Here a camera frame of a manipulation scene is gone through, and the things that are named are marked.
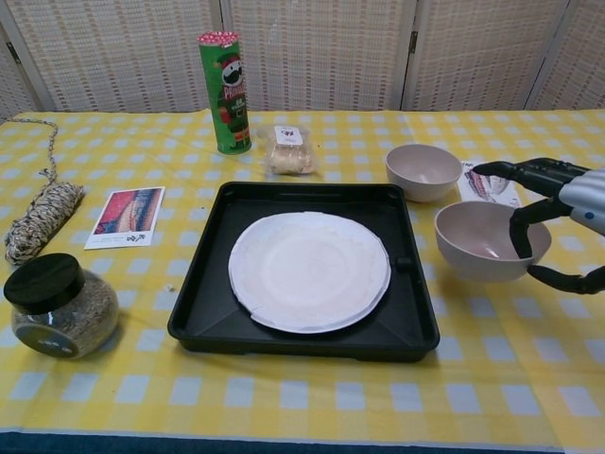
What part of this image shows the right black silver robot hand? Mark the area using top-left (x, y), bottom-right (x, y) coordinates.
top-left (472, 159), bottom-right (605, 297)

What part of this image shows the beige bowl pink stained inside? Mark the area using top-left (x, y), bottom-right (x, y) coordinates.
top-left (433, 201), bottom-right (553, 284)

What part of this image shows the plain beige bowl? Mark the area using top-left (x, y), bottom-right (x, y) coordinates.
top-left (385, 144), bottom-right (463, 203)

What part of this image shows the white round plate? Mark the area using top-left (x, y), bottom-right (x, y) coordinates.
top-left (228, 211), bottom-right (393, 335)

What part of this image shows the black square plastic tray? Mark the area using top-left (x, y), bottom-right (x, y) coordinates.
top-left (166, 181), bottom-right (441, 364)

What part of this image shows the white postcard with striped drawing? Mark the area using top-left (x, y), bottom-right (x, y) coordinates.
top-left (457, 160), bottom-right (521, 207)

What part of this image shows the yellow white checked tablecloth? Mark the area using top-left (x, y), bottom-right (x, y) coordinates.
top-left (0, 109), bottom-right (605, 453)

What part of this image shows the woven folding screen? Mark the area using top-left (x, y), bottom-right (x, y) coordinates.
top-left (0, 0), bottom-right (605, 122)

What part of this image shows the clear packet of bread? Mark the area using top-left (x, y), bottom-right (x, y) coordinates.
top-left (257, 124), bottom-right (322, 177)

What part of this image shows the green Pringles can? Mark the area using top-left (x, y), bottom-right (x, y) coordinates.
top-left (197, 28), bottom-right (251, 155)

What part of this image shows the red picture postcard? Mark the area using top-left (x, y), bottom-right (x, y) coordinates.
top-left (83, 185), bottom-right (166, 251)

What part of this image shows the glass jar with black lid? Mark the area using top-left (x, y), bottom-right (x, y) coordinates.
top-left (3, 253), bottom-right (120, 360)

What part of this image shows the braided multicolour rope bundle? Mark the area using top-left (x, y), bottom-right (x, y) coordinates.
top-left (0, 115), bottom-right (85, 266)

